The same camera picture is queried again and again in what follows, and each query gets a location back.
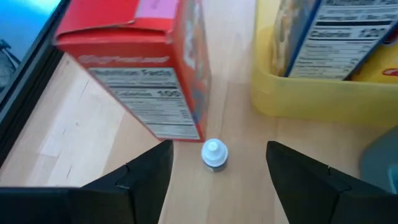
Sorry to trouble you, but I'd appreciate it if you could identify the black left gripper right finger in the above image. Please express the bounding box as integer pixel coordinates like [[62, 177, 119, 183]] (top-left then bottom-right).
[[266, 141, 398, 224]]

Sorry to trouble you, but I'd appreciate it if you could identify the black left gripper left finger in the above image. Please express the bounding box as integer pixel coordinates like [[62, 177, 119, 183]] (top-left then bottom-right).
[[0, 139, 174, 224]]

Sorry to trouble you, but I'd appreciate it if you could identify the teal plastic bin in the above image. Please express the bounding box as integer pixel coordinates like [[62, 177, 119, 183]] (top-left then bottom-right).
[[360, 126, 398, 195]]

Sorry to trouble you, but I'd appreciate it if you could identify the small dark dropper bottle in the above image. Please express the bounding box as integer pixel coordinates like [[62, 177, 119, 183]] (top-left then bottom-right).
[[201, 138, 229, 172]]

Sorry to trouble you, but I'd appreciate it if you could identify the blue Frosted Flakes cereal box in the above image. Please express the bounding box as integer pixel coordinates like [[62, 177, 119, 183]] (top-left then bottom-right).
[[270, 0, 398, 81]]

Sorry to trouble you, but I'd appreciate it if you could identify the red Froot Loops cereal box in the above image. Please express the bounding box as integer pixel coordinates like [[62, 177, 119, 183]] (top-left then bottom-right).
[[52, 0, 212, 143]]

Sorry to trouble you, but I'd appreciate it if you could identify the translucent yellow plastic bin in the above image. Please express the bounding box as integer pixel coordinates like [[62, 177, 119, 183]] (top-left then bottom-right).
[[251, 0, 398, 128]]

